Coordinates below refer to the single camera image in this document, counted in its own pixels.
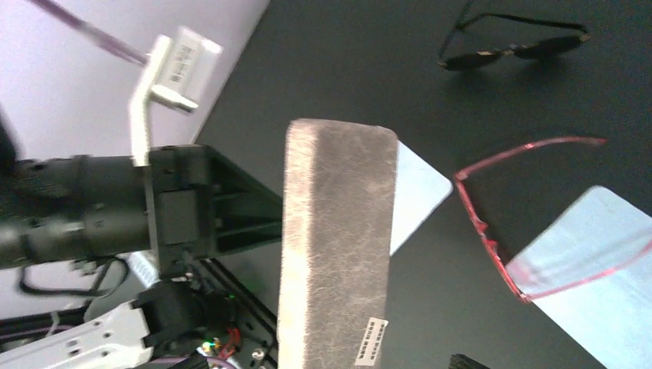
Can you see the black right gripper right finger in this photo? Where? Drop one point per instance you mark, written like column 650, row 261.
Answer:
column 460, row 361

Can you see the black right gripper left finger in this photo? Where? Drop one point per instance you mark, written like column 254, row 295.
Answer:
column 246, row 214

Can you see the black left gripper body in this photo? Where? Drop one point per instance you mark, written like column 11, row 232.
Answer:
column 179, row 193

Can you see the grey felt glasses case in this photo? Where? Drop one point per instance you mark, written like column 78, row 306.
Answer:
column 338, row 204

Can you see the light blue cleaning cloth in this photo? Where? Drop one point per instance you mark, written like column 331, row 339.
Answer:
column 590, row 273
column 419, row 190

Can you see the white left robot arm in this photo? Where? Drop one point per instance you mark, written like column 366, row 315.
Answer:
column 91, row 211

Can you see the pink transparent sunglasses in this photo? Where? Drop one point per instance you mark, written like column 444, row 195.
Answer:
column 492, row 245

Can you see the black round sunglasses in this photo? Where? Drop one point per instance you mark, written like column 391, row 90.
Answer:
column 539, row 50

